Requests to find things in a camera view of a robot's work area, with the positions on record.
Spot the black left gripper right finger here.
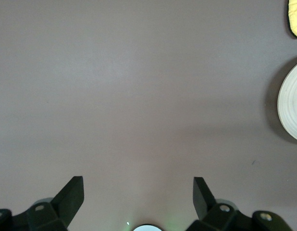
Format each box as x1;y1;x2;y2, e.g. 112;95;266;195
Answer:
186;177;293;231

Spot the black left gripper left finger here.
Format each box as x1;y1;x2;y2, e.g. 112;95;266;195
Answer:
0;176;85;231

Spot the round wooden plate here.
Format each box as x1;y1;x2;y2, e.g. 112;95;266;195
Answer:
277;59;297;142

